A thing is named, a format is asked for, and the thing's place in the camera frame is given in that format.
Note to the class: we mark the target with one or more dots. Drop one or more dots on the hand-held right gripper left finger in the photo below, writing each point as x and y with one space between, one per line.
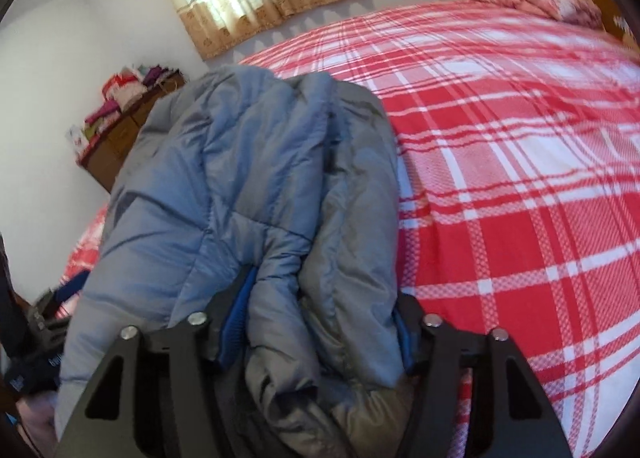
235 328

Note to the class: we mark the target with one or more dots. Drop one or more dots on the pink clothes heap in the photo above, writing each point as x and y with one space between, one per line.
37 413

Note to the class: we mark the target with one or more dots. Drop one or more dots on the pile of folded clothes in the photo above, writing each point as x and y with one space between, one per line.
107 112

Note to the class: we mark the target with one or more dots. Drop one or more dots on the brown wooden cabinet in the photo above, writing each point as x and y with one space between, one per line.
112 147

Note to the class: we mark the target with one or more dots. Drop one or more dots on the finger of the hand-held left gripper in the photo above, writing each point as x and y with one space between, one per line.
67 294

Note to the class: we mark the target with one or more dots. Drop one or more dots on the red box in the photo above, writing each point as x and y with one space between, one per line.
114 86

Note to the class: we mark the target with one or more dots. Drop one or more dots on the white printed card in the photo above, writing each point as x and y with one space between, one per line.
75 142

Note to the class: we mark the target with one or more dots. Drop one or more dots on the person's left forearm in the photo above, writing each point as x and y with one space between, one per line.
10 308

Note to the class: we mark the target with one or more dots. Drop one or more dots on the grey-blue puffer jacket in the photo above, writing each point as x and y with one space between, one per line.
240 177

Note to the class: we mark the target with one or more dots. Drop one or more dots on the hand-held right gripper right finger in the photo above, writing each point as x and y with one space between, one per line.
406 348

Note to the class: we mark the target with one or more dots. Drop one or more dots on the bed with red plaid sheet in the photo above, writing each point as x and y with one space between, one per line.
500 162

